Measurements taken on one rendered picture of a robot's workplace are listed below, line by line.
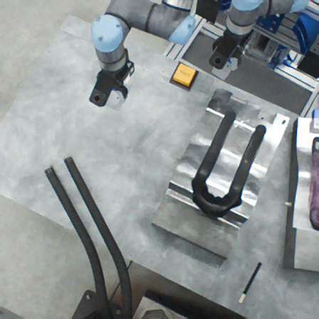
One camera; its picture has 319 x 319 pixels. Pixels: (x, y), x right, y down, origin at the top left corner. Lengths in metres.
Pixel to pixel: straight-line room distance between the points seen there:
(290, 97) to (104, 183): 1.19
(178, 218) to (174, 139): 0.29
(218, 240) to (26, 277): 1.20
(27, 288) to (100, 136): 1.05
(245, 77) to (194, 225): 1.11
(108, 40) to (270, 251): 0.83
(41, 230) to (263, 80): 1.37
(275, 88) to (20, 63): 1.42
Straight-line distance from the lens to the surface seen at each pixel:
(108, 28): 1.04
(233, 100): 1.45
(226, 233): 1.34
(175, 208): 1.33
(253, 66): 2.28
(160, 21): 1.07
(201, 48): 2.29
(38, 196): 1.45
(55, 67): 1.59
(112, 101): 1.33
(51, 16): 2.70
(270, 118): 1.46
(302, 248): 1.34
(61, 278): 2.22
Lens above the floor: 2.17
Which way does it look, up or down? 74 degrees down
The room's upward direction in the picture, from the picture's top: 3 degrees clockwise
